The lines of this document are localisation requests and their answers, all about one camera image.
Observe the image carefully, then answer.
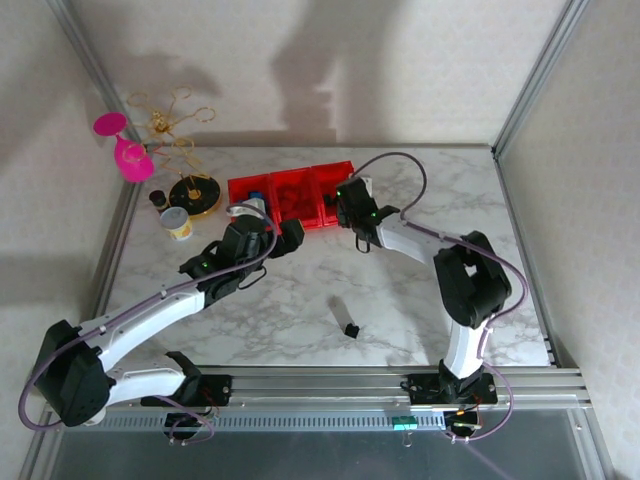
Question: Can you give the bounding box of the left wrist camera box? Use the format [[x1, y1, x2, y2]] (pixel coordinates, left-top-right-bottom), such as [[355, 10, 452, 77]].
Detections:
[[227, 197, 271, 221]]

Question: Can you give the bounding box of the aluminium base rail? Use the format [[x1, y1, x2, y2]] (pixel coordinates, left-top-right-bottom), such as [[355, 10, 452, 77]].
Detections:
[[47, 367, 586, 415]]

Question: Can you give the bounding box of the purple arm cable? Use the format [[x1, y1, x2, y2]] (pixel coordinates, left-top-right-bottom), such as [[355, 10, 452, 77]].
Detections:
[[18, 202, 280, 446], [349, 151, 530, 446]]

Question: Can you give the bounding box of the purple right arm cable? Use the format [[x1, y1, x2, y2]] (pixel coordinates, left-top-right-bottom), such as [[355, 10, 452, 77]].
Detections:
[[349, 151, 530, 446]]

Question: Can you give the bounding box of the aluminium table side rail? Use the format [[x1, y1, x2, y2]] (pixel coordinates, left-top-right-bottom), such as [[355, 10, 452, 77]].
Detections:
[[492, 147, 561, 369], [74, 144, 146, 371]]

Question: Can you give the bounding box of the aluminium frame post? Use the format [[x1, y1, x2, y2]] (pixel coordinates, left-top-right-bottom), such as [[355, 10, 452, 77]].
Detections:
[[491, 0, 589, 160], [47, 0, 144, 151]]

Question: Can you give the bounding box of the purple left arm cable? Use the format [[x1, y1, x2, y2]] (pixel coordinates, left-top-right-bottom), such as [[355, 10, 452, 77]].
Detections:
[[18, 202, 280, 446]]

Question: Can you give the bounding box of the gold wire glass stand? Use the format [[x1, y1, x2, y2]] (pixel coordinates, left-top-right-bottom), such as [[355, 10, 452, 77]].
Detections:
[[127, 85, 223, 217]]

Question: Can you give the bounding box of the pink wine glass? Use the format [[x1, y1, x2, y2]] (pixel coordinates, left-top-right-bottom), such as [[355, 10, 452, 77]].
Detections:
[[93, 112, 155, 184]]

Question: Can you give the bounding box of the pineapple tin can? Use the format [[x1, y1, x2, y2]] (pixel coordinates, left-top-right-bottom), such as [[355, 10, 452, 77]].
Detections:
[[158, 207, 194, 243]]

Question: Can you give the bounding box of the aluminium frame leg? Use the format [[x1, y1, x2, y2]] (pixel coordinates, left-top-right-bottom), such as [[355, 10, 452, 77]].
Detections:
[[574, 399, 616, 480], [17, 419, 69, 480]]

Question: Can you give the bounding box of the grey slotted cable duct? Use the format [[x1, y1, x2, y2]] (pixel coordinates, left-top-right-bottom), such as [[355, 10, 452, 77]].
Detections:
[[64, 409, 506, 432]]

